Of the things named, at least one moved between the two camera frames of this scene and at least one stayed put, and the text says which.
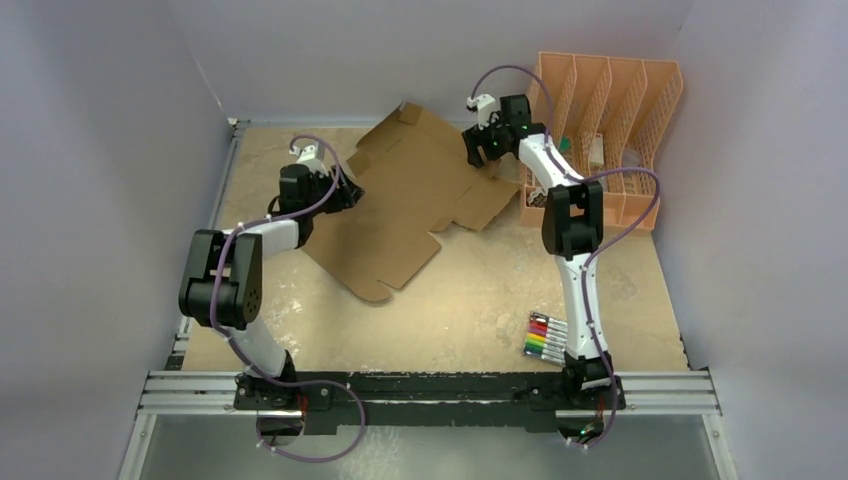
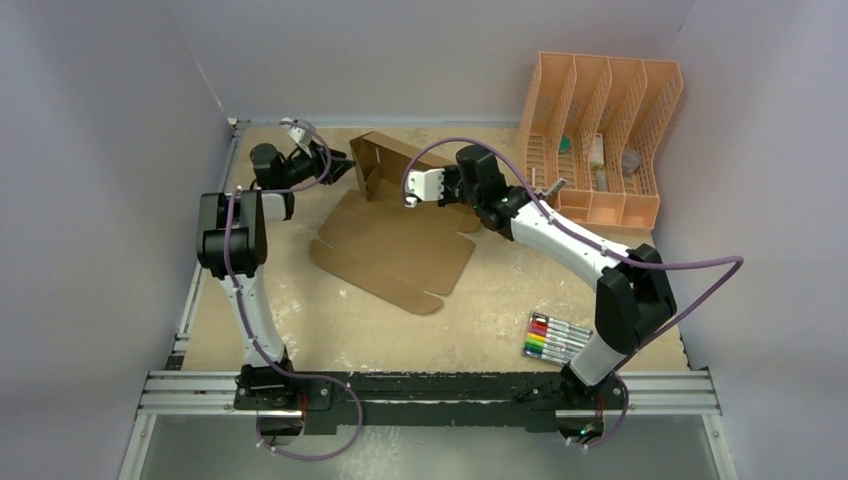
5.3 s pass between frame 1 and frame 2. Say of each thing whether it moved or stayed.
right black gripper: moved
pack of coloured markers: stayed
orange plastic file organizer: stayed
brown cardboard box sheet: moved
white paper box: stayed
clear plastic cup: stayed
